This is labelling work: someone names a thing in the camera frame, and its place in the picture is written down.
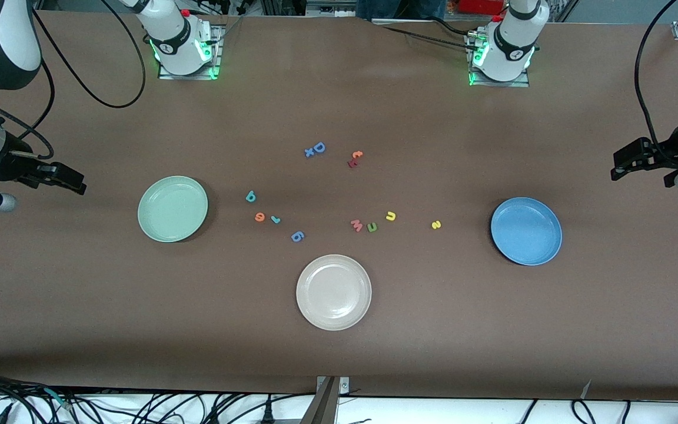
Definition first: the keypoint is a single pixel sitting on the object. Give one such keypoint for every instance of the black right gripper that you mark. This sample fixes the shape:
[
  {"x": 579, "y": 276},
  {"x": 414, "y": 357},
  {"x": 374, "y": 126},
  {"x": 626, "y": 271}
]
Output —
[{"x": 9, "y": 166}]

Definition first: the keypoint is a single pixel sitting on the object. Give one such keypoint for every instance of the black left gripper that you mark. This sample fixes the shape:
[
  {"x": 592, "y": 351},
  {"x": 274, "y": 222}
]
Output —
[{"x": 661, "y": 154}]

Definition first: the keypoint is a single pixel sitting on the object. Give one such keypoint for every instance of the teal letter b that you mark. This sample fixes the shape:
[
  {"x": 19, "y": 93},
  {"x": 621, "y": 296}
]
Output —
[{"x": 249, "y": 198}]

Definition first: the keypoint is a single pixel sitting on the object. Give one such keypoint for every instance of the yellow letter u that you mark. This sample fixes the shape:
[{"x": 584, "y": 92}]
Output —
[{"x": 391, "y": 219}]

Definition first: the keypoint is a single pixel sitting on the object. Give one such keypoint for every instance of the green letter n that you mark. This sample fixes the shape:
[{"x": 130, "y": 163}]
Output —
[{"x": 375, "y": 228}]

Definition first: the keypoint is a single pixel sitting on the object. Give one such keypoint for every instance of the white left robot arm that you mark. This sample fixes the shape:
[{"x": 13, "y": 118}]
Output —
[{"x": 512, "y": 41}]

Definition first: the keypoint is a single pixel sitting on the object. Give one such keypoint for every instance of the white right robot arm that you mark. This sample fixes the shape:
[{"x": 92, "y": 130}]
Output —
[{"x": 18, "y": 41}]

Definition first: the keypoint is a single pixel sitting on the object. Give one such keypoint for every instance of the mint green plate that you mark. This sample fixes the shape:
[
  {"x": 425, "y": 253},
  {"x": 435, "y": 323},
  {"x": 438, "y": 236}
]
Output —
[{"x": 172, "y": 209}]

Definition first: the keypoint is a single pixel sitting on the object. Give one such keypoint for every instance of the blue plate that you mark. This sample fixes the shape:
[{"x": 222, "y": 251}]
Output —
[{"x": 526, "y": 231}]

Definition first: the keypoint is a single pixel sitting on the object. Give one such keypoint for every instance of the red box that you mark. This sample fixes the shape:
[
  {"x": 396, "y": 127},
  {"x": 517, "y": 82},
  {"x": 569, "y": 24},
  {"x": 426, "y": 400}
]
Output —
[{"x": 480, "y": 6}]

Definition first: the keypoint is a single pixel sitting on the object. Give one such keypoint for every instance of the white paper scrap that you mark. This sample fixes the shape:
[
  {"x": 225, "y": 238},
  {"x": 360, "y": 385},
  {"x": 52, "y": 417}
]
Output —
[{"x": 586, "y": 390}]

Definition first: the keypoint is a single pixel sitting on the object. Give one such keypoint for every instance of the blue digit six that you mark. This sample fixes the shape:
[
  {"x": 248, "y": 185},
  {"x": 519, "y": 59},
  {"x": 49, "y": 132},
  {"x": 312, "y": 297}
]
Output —
[{"x": 294, "y": 236}]

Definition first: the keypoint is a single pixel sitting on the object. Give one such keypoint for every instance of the blue letter D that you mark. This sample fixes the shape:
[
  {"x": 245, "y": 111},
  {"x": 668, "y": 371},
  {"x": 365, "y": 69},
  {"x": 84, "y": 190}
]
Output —
[{"x": 315, "y": 148}]

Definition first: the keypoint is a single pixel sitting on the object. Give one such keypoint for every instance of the person in blue jeans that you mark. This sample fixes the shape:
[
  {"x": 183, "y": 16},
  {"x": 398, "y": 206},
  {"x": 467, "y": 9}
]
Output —
[{"x": 401, "y": 9}]

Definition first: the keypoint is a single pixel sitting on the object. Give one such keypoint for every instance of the red letter t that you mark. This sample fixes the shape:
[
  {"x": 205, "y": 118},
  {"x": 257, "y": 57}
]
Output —
[{"x": 352, "y": 163}]

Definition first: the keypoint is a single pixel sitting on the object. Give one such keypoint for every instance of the pink letter w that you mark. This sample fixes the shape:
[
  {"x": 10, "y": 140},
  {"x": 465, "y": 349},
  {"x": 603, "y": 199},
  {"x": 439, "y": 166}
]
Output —
[{"x": 356, "y": 225}]

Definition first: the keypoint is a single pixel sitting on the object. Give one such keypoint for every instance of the beige plate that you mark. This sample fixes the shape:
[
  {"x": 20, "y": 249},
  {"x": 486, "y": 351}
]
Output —
[{"x": 333, "y": 292}]

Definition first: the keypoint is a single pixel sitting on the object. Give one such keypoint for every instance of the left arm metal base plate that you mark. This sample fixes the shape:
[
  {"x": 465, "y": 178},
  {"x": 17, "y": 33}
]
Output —
[{"x": 498, "y": 83}]

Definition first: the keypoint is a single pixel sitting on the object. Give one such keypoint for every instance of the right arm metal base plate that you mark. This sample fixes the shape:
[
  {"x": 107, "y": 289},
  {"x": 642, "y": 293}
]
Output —
[{"x": 189, "y": 75}]

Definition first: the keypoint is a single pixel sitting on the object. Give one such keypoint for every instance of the grey metal table bracket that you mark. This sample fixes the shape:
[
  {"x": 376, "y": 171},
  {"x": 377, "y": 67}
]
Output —
[{"x": 327, "y": 406}]

